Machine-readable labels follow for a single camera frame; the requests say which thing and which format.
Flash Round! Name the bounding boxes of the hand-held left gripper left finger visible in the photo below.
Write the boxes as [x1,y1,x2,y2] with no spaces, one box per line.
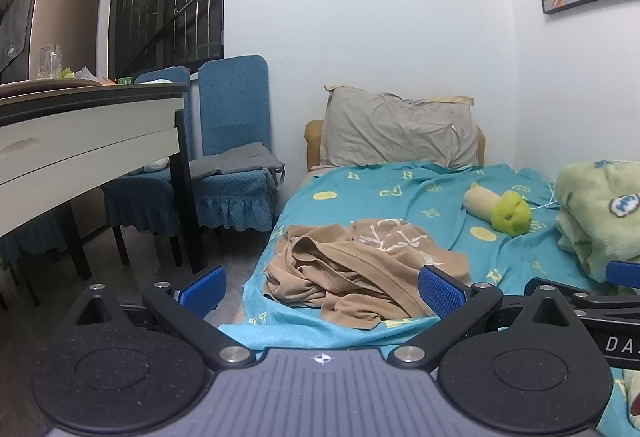
[62,264,256,371]

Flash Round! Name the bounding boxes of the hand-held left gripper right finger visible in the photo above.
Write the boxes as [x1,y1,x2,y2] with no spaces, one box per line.
[387,265,597,373]

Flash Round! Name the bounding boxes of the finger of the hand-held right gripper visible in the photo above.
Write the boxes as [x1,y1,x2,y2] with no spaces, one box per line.
[552,261,640,319]

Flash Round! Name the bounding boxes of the tan garment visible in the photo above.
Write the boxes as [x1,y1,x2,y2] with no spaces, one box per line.
[263,218,472,332]

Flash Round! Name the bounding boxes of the cream animal print blanket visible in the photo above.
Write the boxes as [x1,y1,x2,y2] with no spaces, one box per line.
[622,366,640,418]

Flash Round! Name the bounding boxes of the green fleece blanket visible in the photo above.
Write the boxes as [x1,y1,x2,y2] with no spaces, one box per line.
[556,160,640,286]

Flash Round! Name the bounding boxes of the bed with teal sheet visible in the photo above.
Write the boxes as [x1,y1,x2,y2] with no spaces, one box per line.
[217,162,640,420]

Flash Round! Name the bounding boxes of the green and cream plush toy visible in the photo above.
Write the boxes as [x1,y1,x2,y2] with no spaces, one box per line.
[462,182,532,238]

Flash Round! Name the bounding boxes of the blue covered chair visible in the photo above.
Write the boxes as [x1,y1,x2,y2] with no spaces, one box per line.
[101,66,194,268]
[0,210,69,309]
[192,55,287,269]

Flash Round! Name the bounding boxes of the grey seat cushion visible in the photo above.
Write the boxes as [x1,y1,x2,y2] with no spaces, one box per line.
[192,142,287,179]

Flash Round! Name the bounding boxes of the grey pillow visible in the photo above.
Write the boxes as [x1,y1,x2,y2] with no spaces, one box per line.
[320,86,476,169]

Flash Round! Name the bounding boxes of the white table with black legs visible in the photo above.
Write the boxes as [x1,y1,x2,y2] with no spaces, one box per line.
[0,80,209,309]

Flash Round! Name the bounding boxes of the bronze refrigerator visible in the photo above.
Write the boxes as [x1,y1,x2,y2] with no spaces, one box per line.
[0,0,104,84]

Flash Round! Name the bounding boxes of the white cable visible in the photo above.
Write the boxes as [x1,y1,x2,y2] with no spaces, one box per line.
[529,176,567,211]

